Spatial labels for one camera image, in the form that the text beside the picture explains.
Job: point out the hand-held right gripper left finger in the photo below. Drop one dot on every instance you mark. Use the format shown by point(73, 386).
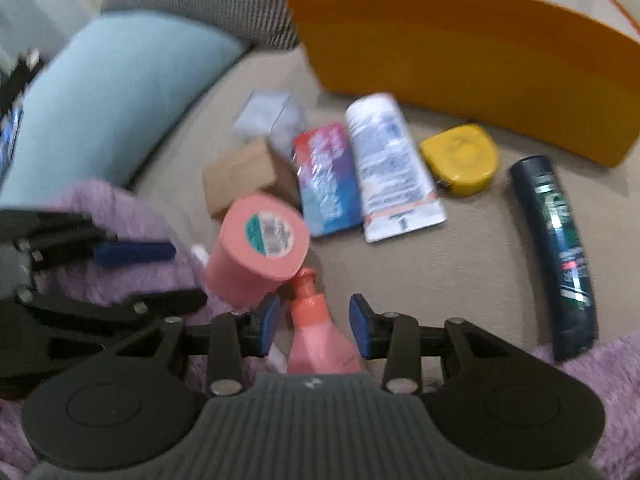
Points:
point(269, 321)

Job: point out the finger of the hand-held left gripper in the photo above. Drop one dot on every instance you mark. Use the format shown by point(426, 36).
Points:
point(135, 253)
point(165, 302)

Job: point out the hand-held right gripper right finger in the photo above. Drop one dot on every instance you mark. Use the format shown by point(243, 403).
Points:
point(359, 322)

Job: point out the pink pump bottle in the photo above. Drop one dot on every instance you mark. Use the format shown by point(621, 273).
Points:
point(317, 340)

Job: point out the yellow tape measure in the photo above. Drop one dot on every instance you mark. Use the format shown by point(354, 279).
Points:
point(460, 157)

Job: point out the dark blue bottle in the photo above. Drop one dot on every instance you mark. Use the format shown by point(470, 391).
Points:
point(560, 240)

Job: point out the orange cardboard box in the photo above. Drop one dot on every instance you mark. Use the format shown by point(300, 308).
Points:
point(465, 65)

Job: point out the purple fuzzy blanket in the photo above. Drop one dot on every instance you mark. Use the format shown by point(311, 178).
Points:
point(125, 210)

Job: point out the pink tape roll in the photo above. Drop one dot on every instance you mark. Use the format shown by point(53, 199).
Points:
point(255, 255)

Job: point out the beige sofa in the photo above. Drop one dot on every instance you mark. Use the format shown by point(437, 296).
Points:
point(475, 270)

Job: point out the brown cardboard box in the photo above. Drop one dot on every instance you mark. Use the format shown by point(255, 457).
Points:
point(240, 177)

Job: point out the red and blue packet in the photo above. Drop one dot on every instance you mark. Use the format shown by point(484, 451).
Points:
point(327, 180)

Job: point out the light blue pillow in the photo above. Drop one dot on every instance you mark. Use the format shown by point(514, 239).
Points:
point(110, 105)

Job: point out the white squeeze tube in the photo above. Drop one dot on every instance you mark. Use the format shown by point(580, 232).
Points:
point(390, 165)

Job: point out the dark blurred object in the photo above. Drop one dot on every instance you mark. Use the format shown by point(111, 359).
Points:
point(12, 125)

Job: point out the clear plastic box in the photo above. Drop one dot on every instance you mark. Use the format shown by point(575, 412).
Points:
point(272, 117)

